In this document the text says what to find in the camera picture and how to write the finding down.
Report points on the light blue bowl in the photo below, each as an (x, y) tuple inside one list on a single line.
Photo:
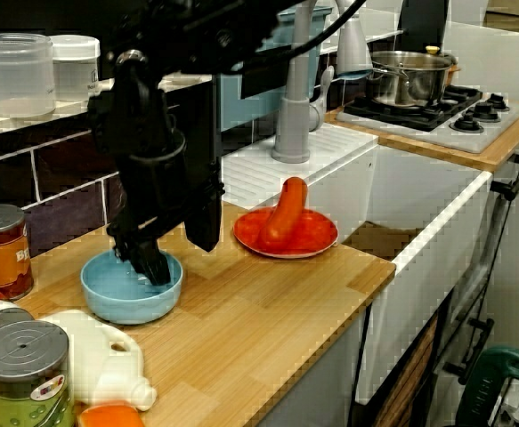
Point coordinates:
[(116, 298)]

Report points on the black upright board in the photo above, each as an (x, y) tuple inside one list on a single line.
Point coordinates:
[(424, 22)]

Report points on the steel pot with lid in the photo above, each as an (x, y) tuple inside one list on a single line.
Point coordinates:
[(410, 75)]

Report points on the green clamp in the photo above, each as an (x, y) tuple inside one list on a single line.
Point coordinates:
[(499, 364)]

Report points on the red plate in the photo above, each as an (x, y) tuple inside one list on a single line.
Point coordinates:
[(317, 231)]

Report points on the white toy milk jug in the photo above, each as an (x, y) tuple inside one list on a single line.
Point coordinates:
[(90, 356)]

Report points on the clear plastic jar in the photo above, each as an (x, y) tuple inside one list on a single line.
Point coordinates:
[(14, 75)]

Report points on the white lidded labelled jar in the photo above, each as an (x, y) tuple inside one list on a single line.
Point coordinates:
[(74, 66)]

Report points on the white toy sink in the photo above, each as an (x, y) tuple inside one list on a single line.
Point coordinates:
[(419, 187)]

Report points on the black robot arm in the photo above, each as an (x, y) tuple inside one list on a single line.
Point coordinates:
[(152, 26)]

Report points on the orange beans can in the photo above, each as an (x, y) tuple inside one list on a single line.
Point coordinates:
[(1, 258)]

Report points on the orange toy sausage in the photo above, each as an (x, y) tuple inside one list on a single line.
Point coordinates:
[(286, 209)]

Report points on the grey toy stove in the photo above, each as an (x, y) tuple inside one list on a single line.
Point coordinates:
[(464, 129)]

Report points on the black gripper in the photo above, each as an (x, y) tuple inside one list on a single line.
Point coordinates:
[(152, 191)]

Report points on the grey toy faucet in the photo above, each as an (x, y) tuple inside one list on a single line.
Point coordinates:
[(294, 111)]

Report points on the green peas can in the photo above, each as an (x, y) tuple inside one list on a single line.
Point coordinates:
[(23, 378)]

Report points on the orange toy food block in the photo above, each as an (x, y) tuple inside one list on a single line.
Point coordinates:
[(107, 416)]

